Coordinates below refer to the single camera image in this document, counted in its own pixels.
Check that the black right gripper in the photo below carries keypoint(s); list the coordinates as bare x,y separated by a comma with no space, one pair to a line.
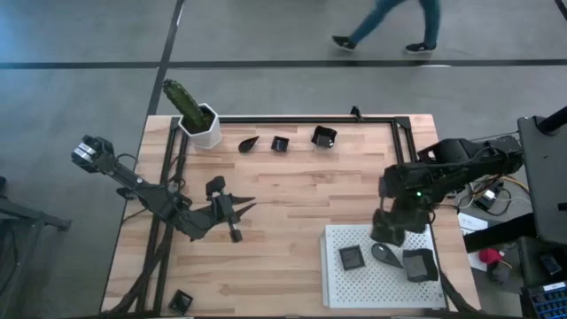
390,226

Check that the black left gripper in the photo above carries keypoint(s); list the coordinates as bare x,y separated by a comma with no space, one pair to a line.
223,206

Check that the black small square plate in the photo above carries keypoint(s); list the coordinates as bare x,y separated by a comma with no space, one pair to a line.
279,143
351,257
180,302

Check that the black box piece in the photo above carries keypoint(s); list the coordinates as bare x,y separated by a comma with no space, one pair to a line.
323,136

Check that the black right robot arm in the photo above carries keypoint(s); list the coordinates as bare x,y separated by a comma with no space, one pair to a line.
443,170

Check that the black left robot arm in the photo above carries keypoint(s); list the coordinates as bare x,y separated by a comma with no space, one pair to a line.
133,179

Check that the white perforated metal shelf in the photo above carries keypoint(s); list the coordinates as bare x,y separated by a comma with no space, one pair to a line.
354,288

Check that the white hexagonal plant pot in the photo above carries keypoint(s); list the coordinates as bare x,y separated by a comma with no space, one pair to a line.
208,137

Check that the white paper sheet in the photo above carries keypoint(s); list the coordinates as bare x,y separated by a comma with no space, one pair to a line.
469,221

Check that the white power adapter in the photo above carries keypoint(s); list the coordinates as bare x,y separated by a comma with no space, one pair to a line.
488,196

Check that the red round object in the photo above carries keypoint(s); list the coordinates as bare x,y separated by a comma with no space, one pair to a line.
489,255

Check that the green cactus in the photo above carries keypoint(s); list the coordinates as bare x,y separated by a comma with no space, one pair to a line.
184,102

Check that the black case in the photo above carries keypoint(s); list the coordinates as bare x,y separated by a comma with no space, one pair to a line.
536,257

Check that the grey metal cart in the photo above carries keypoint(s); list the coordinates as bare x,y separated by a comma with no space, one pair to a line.
547,186

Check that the person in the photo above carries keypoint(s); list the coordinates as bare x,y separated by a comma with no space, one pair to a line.
430,22

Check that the black metal stand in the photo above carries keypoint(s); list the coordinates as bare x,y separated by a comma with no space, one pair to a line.
26,217

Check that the black aluminium table frame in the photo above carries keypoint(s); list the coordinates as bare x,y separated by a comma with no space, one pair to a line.
310,119

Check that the black frame clamp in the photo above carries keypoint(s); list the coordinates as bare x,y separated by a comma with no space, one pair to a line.
355,113

